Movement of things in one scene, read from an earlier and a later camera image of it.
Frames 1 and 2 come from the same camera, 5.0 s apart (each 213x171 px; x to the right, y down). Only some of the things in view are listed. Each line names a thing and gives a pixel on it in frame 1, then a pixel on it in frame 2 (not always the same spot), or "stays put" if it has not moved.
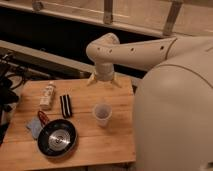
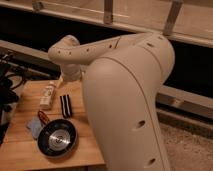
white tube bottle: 47,98 stays put
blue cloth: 35,127 stays put
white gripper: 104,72 -> 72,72
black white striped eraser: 66,107 stays put
